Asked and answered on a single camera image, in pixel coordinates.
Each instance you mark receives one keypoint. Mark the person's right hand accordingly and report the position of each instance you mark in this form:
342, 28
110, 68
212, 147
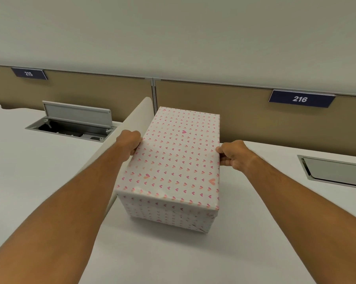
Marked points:
236, 156

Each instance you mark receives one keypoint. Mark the small navy number sign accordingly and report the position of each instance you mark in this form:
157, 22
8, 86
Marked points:
29, 73

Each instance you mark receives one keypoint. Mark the heart-patterned gift-wrapped box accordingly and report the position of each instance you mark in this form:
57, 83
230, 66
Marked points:
175, 162

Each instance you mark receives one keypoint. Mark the person's right forearm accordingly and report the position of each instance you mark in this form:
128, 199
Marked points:
306, 224

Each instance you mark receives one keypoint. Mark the person's left hand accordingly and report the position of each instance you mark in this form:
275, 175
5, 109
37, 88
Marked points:
127, 141

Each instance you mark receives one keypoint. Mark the person's left fingers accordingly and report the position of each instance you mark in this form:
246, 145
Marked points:
137, 141

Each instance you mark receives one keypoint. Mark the large navy number sign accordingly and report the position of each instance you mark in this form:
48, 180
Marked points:
300, 99

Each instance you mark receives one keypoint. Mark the beige desk divider panel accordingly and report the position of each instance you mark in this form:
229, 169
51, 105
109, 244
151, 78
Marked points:
127, 136

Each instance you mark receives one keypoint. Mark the tan partition panel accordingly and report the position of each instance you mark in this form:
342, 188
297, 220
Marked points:
255, 118
77, 91

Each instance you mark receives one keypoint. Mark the person's left forearm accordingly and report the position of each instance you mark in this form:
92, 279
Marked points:
52, 217

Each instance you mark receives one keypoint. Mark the person's right thumb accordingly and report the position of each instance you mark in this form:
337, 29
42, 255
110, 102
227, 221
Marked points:
222, 148

